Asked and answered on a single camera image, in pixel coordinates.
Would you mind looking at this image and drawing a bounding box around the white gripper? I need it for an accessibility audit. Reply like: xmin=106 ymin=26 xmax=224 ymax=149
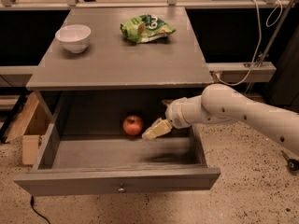
xmin=142 ymin=98 xmax=187 ymax=141

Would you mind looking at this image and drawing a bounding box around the red apple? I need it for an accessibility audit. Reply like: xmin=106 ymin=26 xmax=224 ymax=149
xmin=122 ymin=115 xmax=143 ymax=136

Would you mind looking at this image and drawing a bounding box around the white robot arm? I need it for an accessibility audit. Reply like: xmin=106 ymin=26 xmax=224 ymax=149
xmin=142 ymin=84 xmax=299 ymax=155

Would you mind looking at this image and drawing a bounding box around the grey cabinet with counter top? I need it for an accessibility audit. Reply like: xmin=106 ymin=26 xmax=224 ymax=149
xmin=25 ymin=6 xmax=215 ymax=123

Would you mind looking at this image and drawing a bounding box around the metal drawer knob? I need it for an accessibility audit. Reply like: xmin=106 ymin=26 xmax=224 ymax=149
xmin=118 ymin=183 xmax=126 ymax=193

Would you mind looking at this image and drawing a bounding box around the grey open top drawer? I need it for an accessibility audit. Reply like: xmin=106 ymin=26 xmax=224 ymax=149
xmin=12 ymin=89 xmax=221 ymax=198

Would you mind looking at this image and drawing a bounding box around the green chip bag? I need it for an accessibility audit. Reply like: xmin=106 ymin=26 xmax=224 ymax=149
xmin=120 ymin=14 xmax=176 ymax=44

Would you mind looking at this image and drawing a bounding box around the white ceramic bowl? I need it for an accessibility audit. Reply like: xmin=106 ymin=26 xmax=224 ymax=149
xmin=55 ymin=24 xmax=92 ymax=53

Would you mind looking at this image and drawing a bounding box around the wooden block structure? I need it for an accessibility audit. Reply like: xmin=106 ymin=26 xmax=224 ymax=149
xmin=6 ymin=92 xmax=50 ymax=165

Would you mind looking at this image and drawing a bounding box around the black caster wheel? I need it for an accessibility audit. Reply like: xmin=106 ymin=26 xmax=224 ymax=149
xmin=281 ymin=151 xmax=299 ymax=171

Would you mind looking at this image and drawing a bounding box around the thin metal rod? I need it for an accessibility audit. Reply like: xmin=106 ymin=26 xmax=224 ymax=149
xmin=237 ymin=0 xmax=295 ymax=93

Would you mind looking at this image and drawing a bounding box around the white cable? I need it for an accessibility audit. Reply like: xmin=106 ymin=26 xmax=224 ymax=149
xmin=214 ymin=0 xmax=284 ymax=87

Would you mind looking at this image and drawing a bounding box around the grey metal rail frame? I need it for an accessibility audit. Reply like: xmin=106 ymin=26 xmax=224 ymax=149
xmin=1 ymin=0 xmax=255 ymax=91

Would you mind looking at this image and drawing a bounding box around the black floor cable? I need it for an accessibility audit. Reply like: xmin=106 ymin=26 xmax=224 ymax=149
xmin=29 ymin=195 xmax=51 ymax=224

